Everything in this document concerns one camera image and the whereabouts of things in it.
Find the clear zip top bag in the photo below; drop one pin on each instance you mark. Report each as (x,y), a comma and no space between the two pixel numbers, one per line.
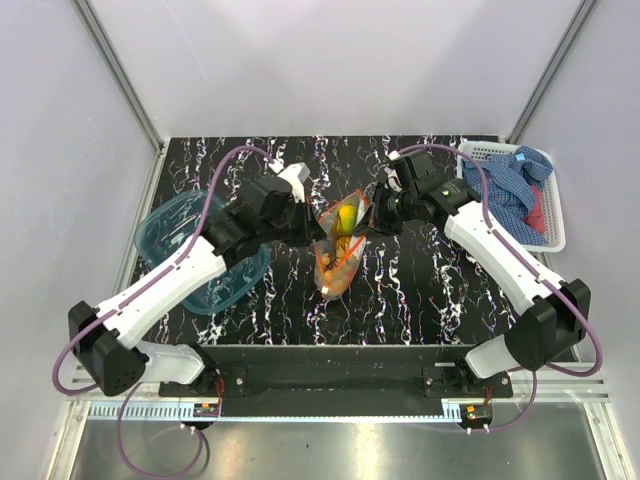
(338,246)

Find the blue transparent plastic container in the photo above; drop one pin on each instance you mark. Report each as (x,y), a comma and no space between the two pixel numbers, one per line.
(167,227)

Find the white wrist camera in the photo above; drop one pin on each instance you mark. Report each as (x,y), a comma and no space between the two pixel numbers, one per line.
(392,180)
(296,174)

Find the fake green yellow lime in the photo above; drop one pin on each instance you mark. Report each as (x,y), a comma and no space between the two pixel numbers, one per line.
(346,220)

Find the blue checkered shirt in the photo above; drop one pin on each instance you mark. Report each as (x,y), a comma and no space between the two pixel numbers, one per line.
(510,195)

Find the white plastic laundry basket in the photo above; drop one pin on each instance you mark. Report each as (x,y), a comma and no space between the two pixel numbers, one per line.
(530,200)

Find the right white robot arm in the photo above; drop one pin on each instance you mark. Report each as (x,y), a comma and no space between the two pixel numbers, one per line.
(552,313)

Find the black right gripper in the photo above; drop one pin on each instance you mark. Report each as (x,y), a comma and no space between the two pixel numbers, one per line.
(374,218)

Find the aluminium rail frame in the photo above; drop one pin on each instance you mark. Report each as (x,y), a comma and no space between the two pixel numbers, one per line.
(100,38)

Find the fake brown longan cluster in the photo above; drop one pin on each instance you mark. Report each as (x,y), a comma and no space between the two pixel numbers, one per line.
(336,274)

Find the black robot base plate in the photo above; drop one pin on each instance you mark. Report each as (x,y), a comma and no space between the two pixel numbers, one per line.
(329,383)

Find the red cloth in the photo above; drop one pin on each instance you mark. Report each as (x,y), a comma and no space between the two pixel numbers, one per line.
(535,219)

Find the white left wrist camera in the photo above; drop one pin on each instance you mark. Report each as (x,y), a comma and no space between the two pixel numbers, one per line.
(296,174)

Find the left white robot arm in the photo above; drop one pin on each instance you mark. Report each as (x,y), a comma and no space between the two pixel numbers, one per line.
(108,339)

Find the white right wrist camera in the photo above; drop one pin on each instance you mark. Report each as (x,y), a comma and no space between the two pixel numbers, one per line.
(392,180)

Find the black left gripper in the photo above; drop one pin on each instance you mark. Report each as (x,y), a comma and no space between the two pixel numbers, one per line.
(311,230)

